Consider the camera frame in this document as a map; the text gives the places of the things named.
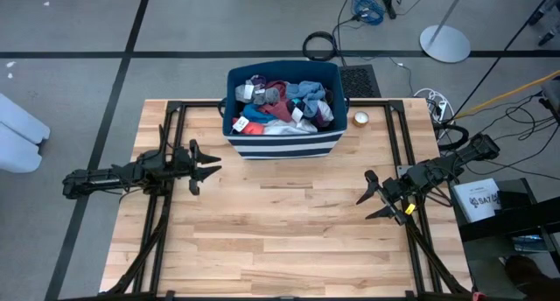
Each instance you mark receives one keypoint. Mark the navy white striped fabric basket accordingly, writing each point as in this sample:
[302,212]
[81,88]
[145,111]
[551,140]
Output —
[284,148]

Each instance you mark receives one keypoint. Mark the small yellow tag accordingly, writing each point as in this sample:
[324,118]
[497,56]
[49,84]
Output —
[410,209]

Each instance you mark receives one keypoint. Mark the small brown tape roll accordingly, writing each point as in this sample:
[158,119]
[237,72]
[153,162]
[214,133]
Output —
[361,118]

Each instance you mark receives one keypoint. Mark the grey round-base floor stand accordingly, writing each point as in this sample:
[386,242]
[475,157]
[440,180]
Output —
[444,45]

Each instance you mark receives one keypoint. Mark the large white shirt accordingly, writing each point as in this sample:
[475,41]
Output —
[289,128]

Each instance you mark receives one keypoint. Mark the black floor vent grate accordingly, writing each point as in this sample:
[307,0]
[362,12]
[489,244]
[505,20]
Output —
[359,82]

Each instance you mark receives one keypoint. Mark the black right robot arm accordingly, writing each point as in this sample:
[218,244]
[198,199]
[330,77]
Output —
[459,161]

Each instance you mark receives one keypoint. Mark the grey equipment box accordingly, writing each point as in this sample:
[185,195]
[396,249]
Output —
[552,93]

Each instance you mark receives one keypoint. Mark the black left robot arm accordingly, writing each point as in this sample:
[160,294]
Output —
[96,178]

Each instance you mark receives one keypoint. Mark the black wheeled stand base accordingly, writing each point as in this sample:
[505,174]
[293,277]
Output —
[546,39]

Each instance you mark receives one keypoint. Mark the white tag socks 5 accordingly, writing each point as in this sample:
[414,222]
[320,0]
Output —
[297,114]

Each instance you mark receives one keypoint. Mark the black power strip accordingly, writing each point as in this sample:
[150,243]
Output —
[389,7]

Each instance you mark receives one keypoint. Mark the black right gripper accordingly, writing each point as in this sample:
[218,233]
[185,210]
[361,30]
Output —
[396,189]

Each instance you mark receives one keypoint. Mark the white printed box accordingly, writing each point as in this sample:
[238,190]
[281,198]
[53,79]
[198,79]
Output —
[474,202]

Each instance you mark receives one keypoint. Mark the black cart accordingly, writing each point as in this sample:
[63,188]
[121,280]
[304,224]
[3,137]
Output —
[516,218]

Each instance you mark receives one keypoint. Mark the grey metal mounting plate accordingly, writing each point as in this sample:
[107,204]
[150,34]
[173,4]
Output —
[402,170]

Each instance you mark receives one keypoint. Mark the thin black pole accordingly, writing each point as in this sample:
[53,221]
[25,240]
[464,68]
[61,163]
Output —
[503,56]

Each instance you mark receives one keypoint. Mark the white tag socks 11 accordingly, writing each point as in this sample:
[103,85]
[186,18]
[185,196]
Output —
[248,91]

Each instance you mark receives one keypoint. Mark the coral orange sock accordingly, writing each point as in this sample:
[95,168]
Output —
[256,128]

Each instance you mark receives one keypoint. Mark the teal package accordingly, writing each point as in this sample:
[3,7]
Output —
[529,244]

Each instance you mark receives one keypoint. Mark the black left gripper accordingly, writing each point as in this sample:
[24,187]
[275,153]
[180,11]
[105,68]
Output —
[181,167]

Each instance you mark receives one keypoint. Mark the dark navy multicolour sock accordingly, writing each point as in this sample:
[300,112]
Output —
[294,103]

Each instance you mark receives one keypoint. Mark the black metal table frame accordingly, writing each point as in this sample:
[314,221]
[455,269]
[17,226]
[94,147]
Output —
[172,117]

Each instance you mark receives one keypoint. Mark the white tag socks 2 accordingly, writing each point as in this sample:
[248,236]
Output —
[240,123]

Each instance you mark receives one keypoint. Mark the grey purple striped sock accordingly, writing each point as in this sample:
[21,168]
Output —
[258,80]

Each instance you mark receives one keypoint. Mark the light blue cloth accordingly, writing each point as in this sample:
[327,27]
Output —
[312,95]

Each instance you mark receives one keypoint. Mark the white foam block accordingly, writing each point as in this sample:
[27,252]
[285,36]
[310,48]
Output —
[22,117]
[17,154]

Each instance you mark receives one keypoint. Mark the grey sock with blue toe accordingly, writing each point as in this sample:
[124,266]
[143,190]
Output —
[269,96]

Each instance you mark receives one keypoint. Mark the maroon shorts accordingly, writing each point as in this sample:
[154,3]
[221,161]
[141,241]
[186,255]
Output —
[280,108]

